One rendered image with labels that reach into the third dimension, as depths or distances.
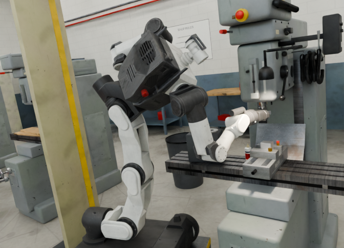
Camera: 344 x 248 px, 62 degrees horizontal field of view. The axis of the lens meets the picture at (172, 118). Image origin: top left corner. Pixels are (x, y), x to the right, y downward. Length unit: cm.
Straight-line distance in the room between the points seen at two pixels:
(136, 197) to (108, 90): 59
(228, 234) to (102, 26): 739
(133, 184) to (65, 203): 133
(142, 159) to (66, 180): 133
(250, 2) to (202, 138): 67
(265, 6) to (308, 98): 80
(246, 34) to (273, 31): 13
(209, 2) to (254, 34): 499
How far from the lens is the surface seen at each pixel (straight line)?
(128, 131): 150
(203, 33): 654
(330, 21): 183
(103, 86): 154
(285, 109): 209
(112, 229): 180
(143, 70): 127
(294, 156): 203
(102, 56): 850
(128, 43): 158
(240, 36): 160
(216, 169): 183
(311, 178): 167
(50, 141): 264
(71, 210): 288
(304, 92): 204
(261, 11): 147
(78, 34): 920
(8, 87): 963
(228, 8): 153
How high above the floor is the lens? 159
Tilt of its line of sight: 11 degrees down
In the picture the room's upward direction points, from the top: 7 degrees counter-clockwise
